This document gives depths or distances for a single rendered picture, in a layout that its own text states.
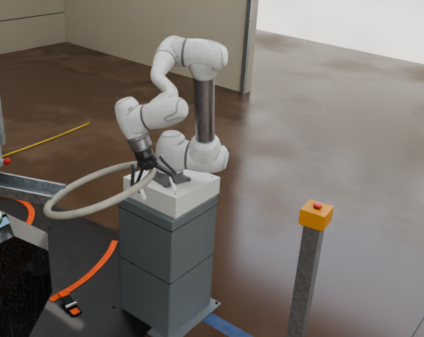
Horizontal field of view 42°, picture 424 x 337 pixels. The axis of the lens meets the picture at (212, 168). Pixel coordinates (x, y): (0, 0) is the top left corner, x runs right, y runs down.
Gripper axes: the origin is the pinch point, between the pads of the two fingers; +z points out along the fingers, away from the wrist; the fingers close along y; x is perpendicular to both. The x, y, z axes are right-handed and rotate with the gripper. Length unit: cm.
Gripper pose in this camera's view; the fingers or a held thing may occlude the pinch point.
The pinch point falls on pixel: (159, 192)
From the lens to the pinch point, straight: 227.0
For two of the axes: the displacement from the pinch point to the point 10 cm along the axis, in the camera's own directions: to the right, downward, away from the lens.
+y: -9.5, 2.7, 1.7
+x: -0.7, 3.5, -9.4
